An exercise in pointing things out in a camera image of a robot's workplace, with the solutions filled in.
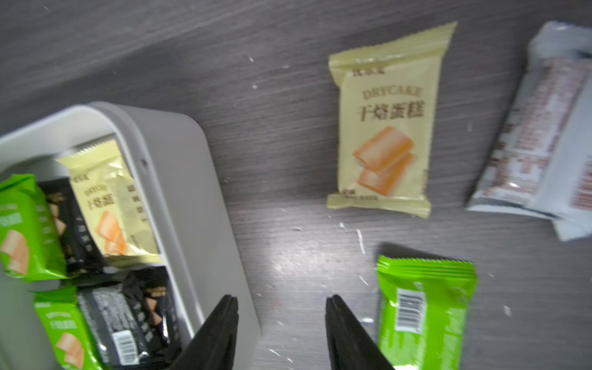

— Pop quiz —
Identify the white cookie packet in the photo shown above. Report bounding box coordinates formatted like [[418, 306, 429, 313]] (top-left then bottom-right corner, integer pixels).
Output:
[[467, 21, 591, 241]]

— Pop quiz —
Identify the yellow cookie packet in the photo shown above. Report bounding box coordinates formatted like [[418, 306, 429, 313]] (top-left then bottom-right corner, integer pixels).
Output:
[[327, 23, 458, 218], [57, 139, 161, 268]]

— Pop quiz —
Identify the white storage box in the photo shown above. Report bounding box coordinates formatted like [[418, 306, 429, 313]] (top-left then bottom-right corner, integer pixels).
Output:
[[1, 102, 261, 369]]

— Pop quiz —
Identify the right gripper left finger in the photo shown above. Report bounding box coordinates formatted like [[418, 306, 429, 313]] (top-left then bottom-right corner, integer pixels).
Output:
[[170, 294, 239, 370]]

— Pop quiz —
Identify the black cookie packet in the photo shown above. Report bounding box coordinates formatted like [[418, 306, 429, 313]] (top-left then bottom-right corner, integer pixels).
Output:
[[76, 267, 181, 369], [39, 178, 105, 276]]

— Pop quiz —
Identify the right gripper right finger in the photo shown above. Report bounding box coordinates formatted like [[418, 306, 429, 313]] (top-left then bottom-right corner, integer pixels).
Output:
[[325, 294, 393, 370]]

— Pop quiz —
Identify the green cookie packet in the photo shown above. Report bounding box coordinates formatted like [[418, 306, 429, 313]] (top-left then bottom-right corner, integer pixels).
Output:
[[1, 174, 67, 282], [34, 287, 103, 370], [377, 256, 479, 369]]

